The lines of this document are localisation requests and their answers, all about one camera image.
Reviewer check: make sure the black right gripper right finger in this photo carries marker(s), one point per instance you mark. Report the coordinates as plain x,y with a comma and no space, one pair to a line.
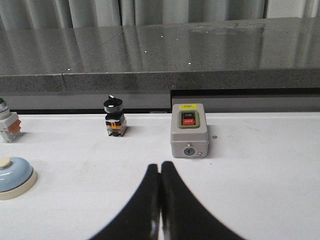
183,216

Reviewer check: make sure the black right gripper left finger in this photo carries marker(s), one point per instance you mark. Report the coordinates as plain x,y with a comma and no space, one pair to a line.
140,217

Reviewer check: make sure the blue and cream desk bell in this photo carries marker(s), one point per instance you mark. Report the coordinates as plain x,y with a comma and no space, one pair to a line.
16,177

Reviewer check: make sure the grey granite counter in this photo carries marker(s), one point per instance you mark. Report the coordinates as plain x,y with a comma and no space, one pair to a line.
257,65

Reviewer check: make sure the grey pleated curtain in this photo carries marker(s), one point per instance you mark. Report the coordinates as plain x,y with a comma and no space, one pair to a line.
60,14

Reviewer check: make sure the grey on-off switch box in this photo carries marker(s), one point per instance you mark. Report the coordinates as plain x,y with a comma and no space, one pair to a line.
189,137

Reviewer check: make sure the black rotary selector switch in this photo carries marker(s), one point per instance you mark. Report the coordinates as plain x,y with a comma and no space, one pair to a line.
115,120

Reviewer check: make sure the green pushbutton switch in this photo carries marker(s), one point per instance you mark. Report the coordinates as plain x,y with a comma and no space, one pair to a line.
10,124

